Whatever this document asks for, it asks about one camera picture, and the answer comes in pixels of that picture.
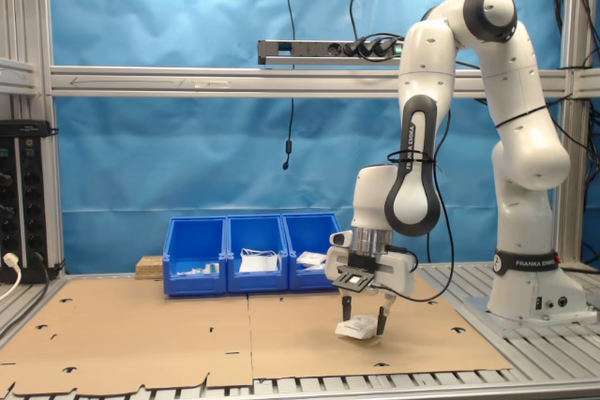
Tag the black power plug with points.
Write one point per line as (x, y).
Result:
(351, 48)
(367, 47)
(384, 47)

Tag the white mask in bag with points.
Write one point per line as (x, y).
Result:
(255, 265)

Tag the white Fuhrmann gauze packet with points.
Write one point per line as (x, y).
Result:
(357, 326)

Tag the wooden chipboard block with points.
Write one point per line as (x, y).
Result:
(149, 268)

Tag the horizontal aluminium beam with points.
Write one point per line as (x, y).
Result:
(187, 81)

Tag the teal printed small packet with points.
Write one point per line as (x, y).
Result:
(212, 268)

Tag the silver power strip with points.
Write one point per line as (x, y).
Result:
(300, 59)

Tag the brown cardboard sheet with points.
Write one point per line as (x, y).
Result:
(422, 344)
(140, 339)

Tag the white printed gauze packet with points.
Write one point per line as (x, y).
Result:
(311, 258)

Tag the plain white packet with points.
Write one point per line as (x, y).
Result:
(316, 267)

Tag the small white flat packets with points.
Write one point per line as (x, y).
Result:
(190, 272)

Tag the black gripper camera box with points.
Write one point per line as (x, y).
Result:
(355, 279)

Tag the blue plastic bin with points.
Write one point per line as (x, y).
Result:
(194, 285)
(309, 280)
(257, 282)

